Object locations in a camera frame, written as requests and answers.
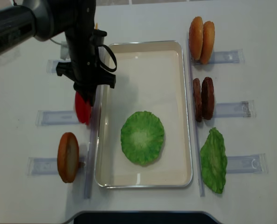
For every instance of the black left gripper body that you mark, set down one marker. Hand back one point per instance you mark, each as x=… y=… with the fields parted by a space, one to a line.
x=86 y=68

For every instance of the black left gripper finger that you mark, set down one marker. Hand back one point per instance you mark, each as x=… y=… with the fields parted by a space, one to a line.
x=88 y=93

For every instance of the red tomato slice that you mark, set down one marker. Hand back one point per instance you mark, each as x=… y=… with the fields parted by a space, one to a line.
x=82 y=109

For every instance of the green lettuce leaf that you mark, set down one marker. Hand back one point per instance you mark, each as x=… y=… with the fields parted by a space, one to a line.
x=214 y=161
x=142 y=138

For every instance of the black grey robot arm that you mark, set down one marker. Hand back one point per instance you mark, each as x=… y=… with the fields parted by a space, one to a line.
x=44 y=19

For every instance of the meat patty near tray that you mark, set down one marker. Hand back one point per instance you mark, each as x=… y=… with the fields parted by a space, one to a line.
x=197 y=99

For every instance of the meat patty near pusher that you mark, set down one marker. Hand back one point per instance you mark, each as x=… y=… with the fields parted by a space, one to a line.
x=207 y=97

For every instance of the upright green lettuce leaf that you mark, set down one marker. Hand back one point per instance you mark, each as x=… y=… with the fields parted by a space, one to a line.
x=214 y=161

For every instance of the lone upright bun slice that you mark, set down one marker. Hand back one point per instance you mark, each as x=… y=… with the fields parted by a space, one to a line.
x=68 y=157

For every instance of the white metal tray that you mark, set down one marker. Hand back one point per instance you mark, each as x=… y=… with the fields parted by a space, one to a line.
x=150 y=77

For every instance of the bun slice near tray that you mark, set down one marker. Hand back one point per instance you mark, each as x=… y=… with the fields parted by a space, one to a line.
x=196 y=37

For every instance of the bun slice near pusher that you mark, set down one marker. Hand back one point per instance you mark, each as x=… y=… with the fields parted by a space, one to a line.
x=208 y=41

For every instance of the dark monitor base edge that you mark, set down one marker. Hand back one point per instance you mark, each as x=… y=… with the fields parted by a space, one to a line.
x=139 y=217

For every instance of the clear left top rail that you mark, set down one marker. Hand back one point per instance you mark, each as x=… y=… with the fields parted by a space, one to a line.
x=52 y=64

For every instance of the clear tomato dispenser rail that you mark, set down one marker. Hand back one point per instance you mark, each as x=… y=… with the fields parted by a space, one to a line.
x=51 y=118

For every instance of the clear left bun rail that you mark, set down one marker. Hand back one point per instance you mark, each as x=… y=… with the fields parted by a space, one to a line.
x=41 y=166

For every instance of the clear bun dispenser rail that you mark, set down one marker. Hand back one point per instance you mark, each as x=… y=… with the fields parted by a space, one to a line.
x=223 y=57

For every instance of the clear patty dispenser rail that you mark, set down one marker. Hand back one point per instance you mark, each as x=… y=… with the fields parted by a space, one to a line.
x=244 y=109

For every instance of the clear lettuce dispenser rail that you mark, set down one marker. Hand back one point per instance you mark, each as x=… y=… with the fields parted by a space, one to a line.
x=255 y=163

